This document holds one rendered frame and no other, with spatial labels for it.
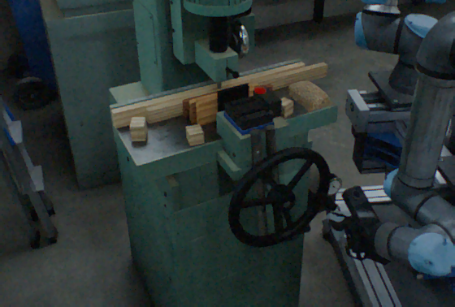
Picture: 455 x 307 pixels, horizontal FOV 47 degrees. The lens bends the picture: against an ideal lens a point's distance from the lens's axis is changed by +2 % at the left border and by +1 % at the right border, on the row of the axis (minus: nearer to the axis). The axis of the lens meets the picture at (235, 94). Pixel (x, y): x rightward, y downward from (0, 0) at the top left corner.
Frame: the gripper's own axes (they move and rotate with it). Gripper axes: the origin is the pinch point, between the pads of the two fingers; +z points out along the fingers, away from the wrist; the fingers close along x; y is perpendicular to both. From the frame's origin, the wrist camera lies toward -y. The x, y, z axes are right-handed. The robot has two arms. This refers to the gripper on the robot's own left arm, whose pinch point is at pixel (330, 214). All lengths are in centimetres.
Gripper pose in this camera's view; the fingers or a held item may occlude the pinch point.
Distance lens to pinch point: 135.2
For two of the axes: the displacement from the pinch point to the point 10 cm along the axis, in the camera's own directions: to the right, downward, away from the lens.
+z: -4.0, 0.5, 9.1
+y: 2.4, 9.7, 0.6
